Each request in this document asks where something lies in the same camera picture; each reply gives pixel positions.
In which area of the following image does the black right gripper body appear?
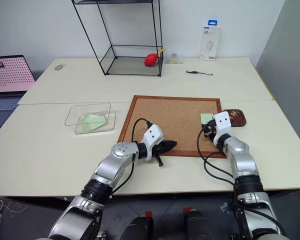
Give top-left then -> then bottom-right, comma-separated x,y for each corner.
202,123 -> 219,139

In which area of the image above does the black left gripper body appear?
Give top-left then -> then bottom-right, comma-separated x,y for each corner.
151,141 -> 168,168

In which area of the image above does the single green sticky note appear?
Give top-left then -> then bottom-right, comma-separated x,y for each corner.
200,112 -> 215,125

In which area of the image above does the dark brown oval tray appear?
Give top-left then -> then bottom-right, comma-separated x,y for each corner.
222,108 -> 248,128

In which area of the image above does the white product package box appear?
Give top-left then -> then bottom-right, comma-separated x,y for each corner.
199,19 -> 222,61

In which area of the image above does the clear plastic box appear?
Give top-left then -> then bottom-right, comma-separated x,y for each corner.
64,102 -> 117,135

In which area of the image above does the wood framed cork board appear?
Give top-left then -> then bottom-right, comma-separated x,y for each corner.
117,94 -> 228,159

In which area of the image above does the black pen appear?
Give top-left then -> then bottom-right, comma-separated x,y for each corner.
185,70 -> 214,77

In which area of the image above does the stack of green notes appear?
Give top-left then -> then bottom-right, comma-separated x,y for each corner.
80,112 -> 108,132

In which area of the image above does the small clear card case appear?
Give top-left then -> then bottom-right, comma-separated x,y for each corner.
164,52 -> 186,65

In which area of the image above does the red rubber air blower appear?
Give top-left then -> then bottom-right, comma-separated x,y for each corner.
143,47 -> 166,67

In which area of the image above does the laptop with pink screen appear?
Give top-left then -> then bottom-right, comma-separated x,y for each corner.
0,54 -> 37,129

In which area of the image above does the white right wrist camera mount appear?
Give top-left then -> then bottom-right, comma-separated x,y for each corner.
212,111 -> 234,146

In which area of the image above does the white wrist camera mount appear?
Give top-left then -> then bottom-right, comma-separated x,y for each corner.
212,111 -> 234,146
141,124 -> 166,161

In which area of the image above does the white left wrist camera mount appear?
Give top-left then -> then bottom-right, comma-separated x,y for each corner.
141,124 -> 166,161

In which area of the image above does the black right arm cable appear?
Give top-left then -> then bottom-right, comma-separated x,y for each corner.
196,125 -> 238,186

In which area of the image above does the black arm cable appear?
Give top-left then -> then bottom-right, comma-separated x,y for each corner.
196,125 -> 238,186
111,117 -> 152,196

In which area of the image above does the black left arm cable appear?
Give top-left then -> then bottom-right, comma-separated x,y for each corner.
111,117 -> 152,196

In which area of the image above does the black wire shelf rack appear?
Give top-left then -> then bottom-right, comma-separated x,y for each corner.
71,0 -> 164,77

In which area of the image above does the white floor cable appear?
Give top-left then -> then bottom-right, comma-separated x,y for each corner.
0,196 -> 29,215

